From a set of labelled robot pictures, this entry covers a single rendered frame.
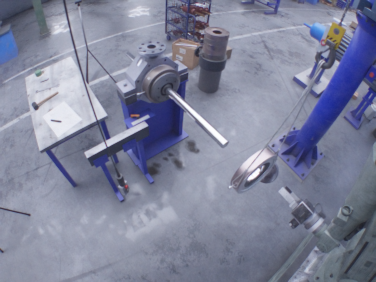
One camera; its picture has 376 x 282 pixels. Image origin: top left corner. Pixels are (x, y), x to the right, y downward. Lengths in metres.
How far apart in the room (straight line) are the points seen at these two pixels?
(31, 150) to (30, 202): 0.86
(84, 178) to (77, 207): 0.39
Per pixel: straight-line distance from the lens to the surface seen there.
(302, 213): 1.65
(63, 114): 2.33
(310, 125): 2.86
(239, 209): 2.57
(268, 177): 1.79
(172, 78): 1.94
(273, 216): 2.71
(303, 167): 3.22
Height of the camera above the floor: 2.33
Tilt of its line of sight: 53 degrees down
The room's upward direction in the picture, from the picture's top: 7 degrees clockwise
